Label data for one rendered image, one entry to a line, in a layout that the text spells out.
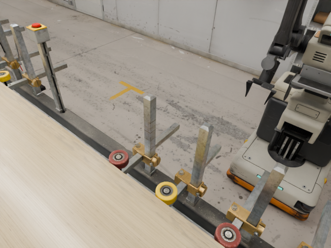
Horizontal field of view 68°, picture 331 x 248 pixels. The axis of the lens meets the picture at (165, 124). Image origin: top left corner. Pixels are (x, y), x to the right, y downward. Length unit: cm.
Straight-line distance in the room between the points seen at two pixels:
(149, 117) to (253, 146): 128
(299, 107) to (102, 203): 120
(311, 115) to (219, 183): 91
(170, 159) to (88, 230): 145
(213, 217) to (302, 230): 111
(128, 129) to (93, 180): 158
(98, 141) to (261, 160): 121
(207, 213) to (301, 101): 85
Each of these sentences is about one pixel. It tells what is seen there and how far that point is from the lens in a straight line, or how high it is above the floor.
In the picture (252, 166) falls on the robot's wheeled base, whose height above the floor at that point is 28.
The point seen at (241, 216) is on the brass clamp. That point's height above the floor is 83.
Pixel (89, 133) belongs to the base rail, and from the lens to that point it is 146.
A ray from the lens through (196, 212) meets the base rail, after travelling 113.
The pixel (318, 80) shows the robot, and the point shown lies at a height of 105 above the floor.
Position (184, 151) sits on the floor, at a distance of 230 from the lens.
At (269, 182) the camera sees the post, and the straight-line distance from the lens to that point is 82.
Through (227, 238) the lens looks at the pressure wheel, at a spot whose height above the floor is 90.
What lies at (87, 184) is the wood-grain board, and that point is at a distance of 97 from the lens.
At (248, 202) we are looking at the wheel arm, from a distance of 106.
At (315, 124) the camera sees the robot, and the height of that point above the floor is 80.
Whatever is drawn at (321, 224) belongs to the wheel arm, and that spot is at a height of 84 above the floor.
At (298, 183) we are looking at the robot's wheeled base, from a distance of 198.
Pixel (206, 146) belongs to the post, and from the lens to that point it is 86.
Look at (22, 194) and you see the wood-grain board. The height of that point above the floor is 90.
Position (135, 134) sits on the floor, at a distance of 245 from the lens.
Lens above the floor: 167
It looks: 41 degrees down
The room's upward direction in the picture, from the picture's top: 3 degrees clockwise
